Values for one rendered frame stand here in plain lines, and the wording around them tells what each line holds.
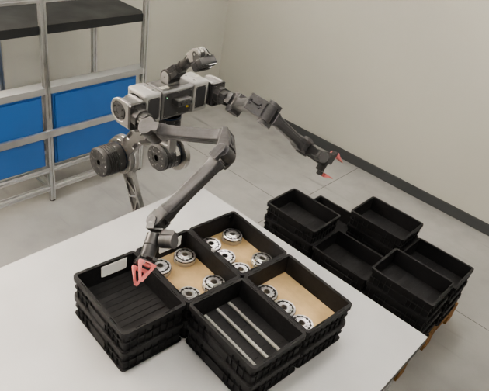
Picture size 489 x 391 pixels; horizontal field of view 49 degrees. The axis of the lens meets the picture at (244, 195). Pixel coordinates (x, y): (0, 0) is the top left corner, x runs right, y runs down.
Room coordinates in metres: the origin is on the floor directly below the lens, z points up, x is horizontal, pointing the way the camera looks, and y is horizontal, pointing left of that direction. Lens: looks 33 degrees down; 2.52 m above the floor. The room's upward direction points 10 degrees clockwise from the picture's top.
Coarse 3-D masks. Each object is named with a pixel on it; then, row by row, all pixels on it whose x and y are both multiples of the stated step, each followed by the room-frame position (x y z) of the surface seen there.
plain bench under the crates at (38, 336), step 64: (64, 256) 1.96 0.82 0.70; (0, 320) 1.50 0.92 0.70; (64, 320) 1.57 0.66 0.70; (384, 320) 1.91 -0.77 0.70; (0, 384) 1.21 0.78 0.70; (64, 384) 1.26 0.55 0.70; (128, 384) 1.31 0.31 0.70; (192, 384) 1.36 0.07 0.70; (320, 384) 1.47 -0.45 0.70; (384, 384) 1.53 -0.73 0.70
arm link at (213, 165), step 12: (216, 156) 1.79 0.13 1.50; (204, 168) 1.79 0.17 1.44; (216, 168) 1.79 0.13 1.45; (192, 180) 1.76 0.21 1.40; (204, 180) 1.76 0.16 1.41; (180, 192) 1.73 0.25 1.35; (192, 192) 1.73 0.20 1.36; (168, 204) 1.69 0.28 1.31; (180, 204) 1.70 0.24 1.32; (156, 216) 1.66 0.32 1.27; (168, 216) 1.67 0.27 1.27
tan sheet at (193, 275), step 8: (168, 256) 1.95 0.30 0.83; (200, 264) 1.93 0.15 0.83; (176, 272) 1.85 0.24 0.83; (184, 272) 1.85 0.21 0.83; (192, 272) 1.86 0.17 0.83; (200, 272) 1.87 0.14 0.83; (208, 272) 1.88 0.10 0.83; (168, 280) 1.79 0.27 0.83; (176, 280) 1.80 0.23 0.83; (184, 280) 1.80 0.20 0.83; (192, 280) 1.81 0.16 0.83; (200, 280) 1.82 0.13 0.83; (176, 288) 1.75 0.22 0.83; (200, 288) 1.77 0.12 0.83
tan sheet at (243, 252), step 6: (216, 234) 2.18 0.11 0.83; (222, 240) 2.14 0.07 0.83; (246, 240) 2.17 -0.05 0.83; (222, 246) 2.09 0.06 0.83; (228, 246) 2.10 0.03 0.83; (234, 246) 2.11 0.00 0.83; (240, 246) 2.12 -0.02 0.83; (246, 246) 2.13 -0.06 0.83; (252, 246) 2.14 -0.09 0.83; (234, 252) 2.06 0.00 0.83; (240, 252) 2.07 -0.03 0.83; (246, 252) 2.08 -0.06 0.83; (252, 252) 2.09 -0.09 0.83; (240, 258) 2.02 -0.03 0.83; (246, 258) 2.03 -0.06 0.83; (246, 264) 1.99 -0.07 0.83
